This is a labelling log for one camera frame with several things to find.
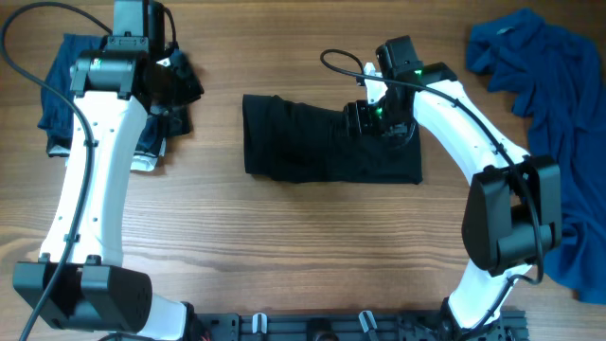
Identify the folded black garment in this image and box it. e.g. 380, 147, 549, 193
45, 46, 194, 158

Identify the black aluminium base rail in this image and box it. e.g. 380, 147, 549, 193
188, 310, 530, 341

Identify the folded white garment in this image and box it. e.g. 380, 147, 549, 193
45, 137, 167, 171

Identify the left white rail clip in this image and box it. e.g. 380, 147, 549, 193
251, 313, 268, 334

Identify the black cable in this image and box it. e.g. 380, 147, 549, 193
0, 0, 179, 341
319, 48, 545, 337

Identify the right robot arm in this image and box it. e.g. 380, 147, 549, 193
344, 36, 561, 340

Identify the white rail clip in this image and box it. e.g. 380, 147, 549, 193
251, 313, 268, 334
358, 310, 379, 341

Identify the black polo shirt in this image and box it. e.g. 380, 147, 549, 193
242, 95, 422, 184

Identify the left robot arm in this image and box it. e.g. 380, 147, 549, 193
13, 1, 209, 340

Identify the left black cable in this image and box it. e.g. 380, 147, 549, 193
0, 0, 179, 341

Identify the folded dark blue garment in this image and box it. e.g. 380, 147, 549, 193
37, 32, 190, 157

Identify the blue polo shirt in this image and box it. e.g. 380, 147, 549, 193
466, 9, 605, 304

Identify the right white rail clip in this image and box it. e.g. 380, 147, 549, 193
358, 310, 379, 341

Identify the right black cable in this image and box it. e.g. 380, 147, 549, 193
319, 48, 545, 337

